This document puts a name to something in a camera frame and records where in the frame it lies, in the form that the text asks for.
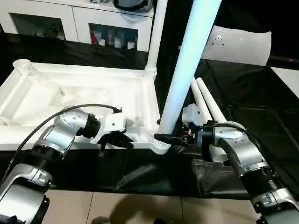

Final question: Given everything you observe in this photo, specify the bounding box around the white plastic table leg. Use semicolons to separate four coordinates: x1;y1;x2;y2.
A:
190;77;212;123
144;0;168;78
156;0;223;141
196;77;230;163

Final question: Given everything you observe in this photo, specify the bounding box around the black work mat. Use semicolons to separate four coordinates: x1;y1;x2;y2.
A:
0;34;299;200

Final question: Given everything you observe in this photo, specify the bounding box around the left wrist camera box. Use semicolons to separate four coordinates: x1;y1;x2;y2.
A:
95;112;128;146

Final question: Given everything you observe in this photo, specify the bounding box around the flat white board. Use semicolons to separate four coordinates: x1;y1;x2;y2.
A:
270;66;299;99

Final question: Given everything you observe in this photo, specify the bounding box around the dark round object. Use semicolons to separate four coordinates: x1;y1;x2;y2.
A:
112;0;155;13

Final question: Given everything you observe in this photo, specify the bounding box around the white plastic table top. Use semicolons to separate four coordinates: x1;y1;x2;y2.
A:
0;59;172;156

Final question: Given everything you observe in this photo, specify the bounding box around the white cabinet with glass doors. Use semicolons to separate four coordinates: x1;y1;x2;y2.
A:
0;0;155;52

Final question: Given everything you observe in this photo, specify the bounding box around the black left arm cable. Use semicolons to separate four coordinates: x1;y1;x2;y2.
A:
0;104;123;188

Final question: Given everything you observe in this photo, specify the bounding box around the white plastic bag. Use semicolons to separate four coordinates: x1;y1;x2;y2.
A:
202;25;272;67

